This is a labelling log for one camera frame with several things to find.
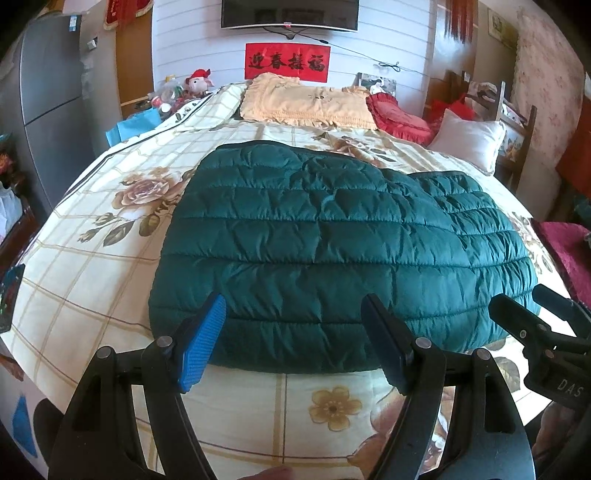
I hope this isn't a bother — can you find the maroon cloth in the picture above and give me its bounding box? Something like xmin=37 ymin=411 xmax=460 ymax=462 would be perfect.
xmin=531 ymin=220 xmax=591 ymax=305

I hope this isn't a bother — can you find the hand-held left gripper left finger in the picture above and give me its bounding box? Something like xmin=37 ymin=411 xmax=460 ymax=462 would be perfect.
xmin=48 ymin=291 xmax=228 ymax=480

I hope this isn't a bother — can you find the wall-mounted television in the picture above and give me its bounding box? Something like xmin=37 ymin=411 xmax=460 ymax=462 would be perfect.
xmin=221 ymin=0 xmax=360 ymax=33

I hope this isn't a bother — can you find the red heart-shaped cushion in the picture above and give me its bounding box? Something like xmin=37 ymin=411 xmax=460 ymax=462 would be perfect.
xmin=366 ymin=91 xmax=437 ymax=146

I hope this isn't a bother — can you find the framed photo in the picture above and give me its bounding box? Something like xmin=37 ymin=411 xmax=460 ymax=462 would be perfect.
xmin=355 ymin=73 xmax=398 ymax=97

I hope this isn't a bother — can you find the person's right hand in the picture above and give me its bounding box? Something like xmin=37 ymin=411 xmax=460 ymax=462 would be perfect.
xmin=529 ymin=404 xmax=587 ymax=464

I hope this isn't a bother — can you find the red cloth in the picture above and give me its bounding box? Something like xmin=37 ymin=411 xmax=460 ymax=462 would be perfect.
xmin=422 ymin=92 xmax=472 ymax=134

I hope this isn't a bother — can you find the floral checked bedsheet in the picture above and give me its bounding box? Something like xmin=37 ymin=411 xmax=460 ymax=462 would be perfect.
xmin=0 ymin=83 xmax=591 ymax=480

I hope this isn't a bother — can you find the blue paper piece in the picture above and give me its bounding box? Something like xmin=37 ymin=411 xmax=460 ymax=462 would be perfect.
xmin=11 ymin=394 xmax=38 ymax=457

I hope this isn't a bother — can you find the plush toy with red hat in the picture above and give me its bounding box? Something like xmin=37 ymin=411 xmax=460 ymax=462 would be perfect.
xmin=185 ymin=69 xmax=215 ymax=97

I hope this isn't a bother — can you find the framed wall picture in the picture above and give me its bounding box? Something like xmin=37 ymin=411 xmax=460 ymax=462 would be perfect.
xmin=487 ymin=7 xmax=520 ymax=49

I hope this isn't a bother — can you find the wooden door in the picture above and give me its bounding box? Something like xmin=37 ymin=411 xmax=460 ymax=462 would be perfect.
xmin=115 ymin=0 xmax=155 ymax=118

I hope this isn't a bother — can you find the red wall banner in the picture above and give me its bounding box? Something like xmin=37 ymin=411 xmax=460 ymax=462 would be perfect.
xmin=245 ymin=43 xmax=330 ymax=84

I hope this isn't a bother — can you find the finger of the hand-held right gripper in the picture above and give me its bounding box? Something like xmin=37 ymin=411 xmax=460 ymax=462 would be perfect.
xmin=488 ymin=293 xmax=552 ymax=354
xmin=531 ymin=284 xmax=591 ymax=330

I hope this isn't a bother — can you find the black cable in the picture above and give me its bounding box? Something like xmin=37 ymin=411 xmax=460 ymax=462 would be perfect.
xmin=286 ymin=25 xmax=402 ymax=75

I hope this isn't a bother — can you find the black printed bag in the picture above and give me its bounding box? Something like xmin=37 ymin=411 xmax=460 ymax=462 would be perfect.
xmin=0 ymin=263 xmax=26 ymax=335

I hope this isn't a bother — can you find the peach frilled pillow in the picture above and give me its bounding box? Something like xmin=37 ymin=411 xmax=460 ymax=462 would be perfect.
xmin=239 ymin=73 xmax=378 ymax=131

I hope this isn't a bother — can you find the green quilted puffer jacket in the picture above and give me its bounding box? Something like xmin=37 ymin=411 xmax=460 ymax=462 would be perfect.
xmin=148 ymin=141 xmax=541 ymax=374

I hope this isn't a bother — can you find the wooden chair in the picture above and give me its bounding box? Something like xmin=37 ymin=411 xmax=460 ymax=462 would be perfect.
xmin=445 ymin=69 xmax=539 ymax=195

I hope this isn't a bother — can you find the white pillow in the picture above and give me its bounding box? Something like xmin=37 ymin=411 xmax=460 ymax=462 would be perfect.
xmin=427 ymin=108 xmax=507 ymax=175

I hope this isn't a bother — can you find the red tassel decoration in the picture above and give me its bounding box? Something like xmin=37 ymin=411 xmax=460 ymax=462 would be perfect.
xmin=445 ymin=0 xmax=476 ymax=44

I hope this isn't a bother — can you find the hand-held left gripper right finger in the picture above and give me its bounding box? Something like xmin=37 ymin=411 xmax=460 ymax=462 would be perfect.
xmin=360 ymin=293 xmax=534 ymax=480

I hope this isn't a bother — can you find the red hanging decoration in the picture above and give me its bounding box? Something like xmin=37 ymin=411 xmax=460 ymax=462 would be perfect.
xmin=104 ymin=0 xmax=153 ymax=31

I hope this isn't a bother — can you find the cluster of bottles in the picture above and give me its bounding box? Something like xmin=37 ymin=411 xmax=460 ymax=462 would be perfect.
xmin=148 ymin=76 xmax=190 ymax=116

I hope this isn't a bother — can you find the grey refrigerator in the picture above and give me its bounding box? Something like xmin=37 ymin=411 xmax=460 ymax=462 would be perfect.
xmin=0 ymin=14 xmax=123 ymax=213

